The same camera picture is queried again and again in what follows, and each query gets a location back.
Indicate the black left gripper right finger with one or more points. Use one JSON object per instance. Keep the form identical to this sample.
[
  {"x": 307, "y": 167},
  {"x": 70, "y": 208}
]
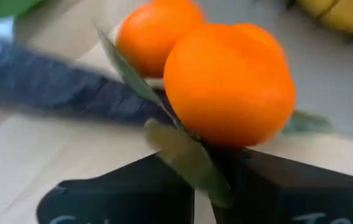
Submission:
[{"x": 304, "y": 196}]

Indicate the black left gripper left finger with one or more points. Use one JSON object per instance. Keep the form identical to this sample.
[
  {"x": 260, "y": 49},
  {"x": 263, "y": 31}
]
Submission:
[{"x": 117, "y": 196}]

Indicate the green bean bundle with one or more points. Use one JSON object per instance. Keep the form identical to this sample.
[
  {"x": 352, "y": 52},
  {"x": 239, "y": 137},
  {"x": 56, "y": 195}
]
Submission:
[{"x": 5, "y": 7}]

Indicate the yellow starfruit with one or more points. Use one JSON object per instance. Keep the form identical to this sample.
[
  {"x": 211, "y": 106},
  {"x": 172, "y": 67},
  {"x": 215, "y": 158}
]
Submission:
[{"x": 344, "y": 15}]

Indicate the orange tangerine cluster with leaves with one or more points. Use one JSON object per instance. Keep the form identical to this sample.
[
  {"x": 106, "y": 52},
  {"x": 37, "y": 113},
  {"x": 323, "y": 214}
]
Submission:
[{"x": 226, "y": 87}]

